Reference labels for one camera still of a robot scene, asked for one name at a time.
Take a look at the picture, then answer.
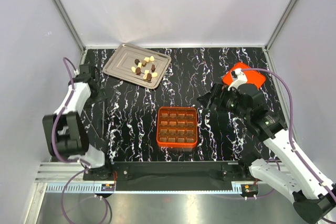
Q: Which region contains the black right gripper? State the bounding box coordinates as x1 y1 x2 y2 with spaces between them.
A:
196 82 249 120

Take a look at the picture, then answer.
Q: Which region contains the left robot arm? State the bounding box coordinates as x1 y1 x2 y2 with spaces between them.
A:
42 64 113 180

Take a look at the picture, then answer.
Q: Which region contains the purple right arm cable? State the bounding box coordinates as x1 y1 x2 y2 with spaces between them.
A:
241 68 336 204

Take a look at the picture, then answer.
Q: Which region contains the orange chocolate box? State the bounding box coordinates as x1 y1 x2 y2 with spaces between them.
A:
156 107 198 150

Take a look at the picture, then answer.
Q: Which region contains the orange box lid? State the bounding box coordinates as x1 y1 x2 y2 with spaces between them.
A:
222 62 266 89

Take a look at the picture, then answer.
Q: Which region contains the silver metal tray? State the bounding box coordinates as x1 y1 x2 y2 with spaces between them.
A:
103 44 171 89

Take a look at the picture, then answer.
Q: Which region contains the aluminium rail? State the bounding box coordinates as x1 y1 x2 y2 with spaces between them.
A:
35 163 87 182

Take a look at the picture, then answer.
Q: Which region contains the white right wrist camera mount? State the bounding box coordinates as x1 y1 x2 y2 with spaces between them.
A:
228 68 247 91

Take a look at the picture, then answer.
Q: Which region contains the dark chocolate on tray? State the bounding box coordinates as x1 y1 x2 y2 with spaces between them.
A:
146 73 152 81

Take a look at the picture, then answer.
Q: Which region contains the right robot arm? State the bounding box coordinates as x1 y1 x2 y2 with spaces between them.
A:
197 83 335 223

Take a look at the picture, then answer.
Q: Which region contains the dark shell chocolate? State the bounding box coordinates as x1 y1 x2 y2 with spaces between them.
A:
135 68 141 75

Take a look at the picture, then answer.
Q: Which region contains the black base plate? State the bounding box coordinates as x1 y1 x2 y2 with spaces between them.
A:
83 161 255 193

